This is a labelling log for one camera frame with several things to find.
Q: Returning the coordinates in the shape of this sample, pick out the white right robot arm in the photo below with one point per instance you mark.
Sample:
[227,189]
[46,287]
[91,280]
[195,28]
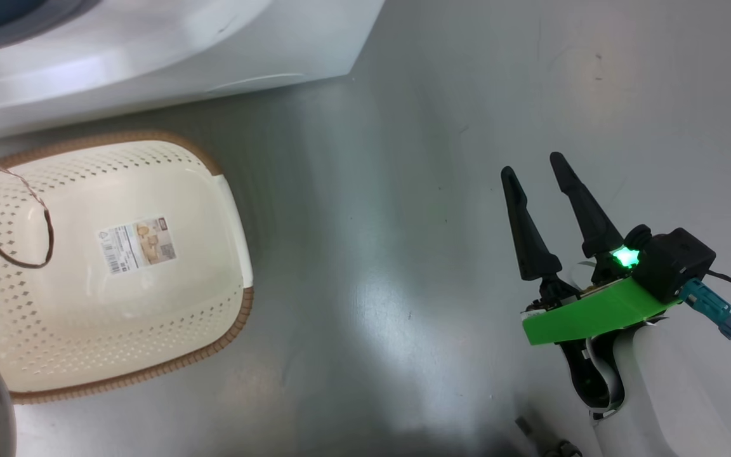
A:
[676,393]

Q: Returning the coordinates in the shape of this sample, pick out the basket product label sticker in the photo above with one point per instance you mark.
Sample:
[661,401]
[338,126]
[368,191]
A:
[137,244]

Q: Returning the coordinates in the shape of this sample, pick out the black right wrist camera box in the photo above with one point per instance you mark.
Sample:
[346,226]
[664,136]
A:
[679,260]

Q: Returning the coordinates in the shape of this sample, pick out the white washing machine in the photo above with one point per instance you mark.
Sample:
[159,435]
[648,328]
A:
[150,57]

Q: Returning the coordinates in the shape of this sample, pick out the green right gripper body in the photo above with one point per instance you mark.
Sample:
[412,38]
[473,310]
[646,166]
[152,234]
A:
[594,314]

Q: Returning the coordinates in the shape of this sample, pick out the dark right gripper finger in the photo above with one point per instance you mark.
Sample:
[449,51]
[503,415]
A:
[587,216]
[533,247]

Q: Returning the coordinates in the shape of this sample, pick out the cream perforated laundry basket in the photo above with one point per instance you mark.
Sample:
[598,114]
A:
[150,317]

